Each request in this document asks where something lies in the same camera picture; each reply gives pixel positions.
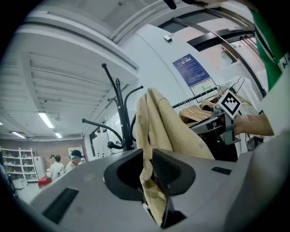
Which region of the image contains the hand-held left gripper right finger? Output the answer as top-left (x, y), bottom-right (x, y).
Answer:
top-left (151, 149), bottom-right (196, 229)

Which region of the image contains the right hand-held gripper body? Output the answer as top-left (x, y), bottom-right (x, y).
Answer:
top-left (190, 89), bottom-right (242, 145)

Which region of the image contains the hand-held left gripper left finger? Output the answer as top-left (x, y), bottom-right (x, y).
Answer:
top-left (103, 148), bottom-right (145, 202)

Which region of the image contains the tan beige garment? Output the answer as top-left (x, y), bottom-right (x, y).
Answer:
top-left (135, 87), bottom-right (215, 227)

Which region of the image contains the black coat stand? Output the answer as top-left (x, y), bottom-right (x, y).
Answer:
top-left (81, 63), bottom-right (145, 152)

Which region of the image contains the person's right forearm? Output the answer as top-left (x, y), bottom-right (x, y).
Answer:
top-left (233, 113), bottom-right (275, 136)

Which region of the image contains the wooden hangers group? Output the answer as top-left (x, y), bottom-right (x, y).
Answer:
top-left (179, 99), bottom-right (227, 126)

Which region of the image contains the white hanging garment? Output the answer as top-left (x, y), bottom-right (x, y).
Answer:
top-left (221, 76), bottom-right (266, 114)

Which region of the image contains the framed evacuation map sign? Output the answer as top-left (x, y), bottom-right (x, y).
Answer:
top-left (189, 77), bottom-right (219, 97)

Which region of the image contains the black garment rack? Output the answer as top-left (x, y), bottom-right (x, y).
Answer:
top-left (171, 87), bottom-right (227, 109)

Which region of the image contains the black hanging garment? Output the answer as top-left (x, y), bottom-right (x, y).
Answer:
top-left (197, 131), bottom-right (239, 163)

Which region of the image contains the person's green shirt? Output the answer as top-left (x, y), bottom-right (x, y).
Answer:
top-left (251, 10), bottom-right (290, 92)

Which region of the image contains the white table with red tablecloth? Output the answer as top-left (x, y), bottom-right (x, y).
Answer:
top-left (38, 175), bottom-right (53, 189)

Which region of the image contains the long white shelving unit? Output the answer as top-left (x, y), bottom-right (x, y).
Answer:
top-left (0, 146), bottom-right (38, 182)

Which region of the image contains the blue wall poster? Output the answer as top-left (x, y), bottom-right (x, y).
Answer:
top-left (172, 53), bottom-right (210, 87)

